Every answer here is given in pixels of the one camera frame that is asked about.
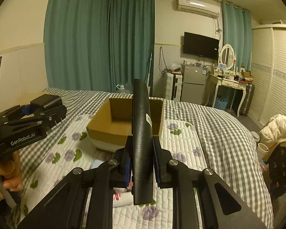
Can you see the teal curtain right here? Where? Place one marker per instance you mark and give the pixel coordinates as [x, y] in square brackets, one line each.
[238, 32]

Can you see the white dressing table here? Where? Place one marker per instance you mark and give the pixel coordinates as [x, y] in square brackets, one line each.
[227, 83]

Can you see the black patterned garment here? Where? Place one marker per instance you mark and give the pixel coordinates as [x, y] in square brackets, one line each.
[277, 172]

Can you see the grey checked bed cover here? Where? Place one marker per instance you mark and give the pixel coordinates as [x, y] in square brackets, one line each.
[198, 136]

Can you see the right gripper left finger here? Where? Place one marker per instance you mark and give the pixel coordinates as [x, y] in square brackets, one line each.
[83, 199]

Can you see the cream puffer jacket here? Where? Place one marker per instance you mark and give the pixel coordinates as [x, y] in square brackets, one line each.
[274, 132]

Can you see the brown cardboard box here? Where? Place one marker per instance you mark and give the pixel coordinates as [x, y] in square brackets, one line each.
[112, 124]

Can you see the black cylindrical tube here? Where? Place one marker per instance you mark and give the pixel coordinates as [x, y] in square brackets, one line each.
[142, 145]

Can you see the white air conditioner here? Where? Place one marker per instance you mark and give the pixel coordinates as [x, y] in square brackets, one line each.
[198, 7]

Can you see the blue plastic basket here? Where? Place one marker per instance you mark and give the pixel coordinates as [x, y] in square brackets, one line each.
[220, 103]

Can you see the clear water jug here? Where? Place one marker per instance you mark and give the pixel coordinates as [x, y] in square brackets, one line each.
[124, 88]

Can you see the dark brown suitcase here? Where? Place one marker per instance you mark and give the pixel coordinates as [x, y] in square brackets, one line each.
[245, 107]

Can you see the black wall television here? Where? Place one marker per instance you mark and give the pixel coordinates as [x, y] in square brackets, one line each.
[200, 45]

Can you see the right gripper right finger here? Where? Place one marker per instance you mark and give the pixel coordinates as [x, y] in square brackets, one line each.
[201, 199]

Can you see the white bottle red cap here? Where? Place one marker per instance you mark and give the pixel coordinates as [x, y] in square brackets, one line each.
[122, 197]

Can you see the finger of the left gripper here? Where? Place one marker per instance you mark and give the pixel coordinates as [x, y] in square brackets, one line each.
[46, 108]
[46, 125]

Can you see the white paper cup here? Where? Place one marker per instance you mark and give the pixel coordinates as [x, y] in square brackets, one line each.
[262, 150]

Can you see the white louvered wardrobe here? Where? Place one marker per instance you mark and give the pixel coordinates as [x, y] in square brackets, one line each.
[268, 68]

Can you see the oval white vanity mirror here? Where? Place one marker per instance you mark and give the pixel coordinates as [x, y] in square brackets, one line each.
[227, 57]

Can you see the silver mini fridge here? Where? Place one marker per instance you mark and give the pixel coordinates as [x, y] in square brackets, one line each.
[193, 84]

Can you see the person's left hand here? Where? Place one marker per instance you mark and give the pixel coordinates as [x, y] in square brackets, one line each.
[10, 170]

